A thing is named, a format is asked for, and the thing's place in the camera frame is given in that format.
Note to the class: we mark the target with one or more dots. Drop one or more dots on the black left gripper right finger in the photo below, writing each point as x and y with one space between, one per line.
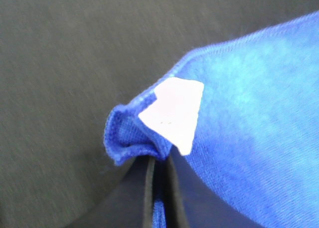
189 203

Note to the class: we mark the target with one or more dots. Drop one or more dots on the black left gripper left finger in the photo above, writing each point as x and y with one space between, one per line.
129 205

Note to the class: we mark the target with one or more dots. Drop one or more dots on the blue microfibre towel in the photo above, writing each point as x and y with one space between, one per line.
245 116

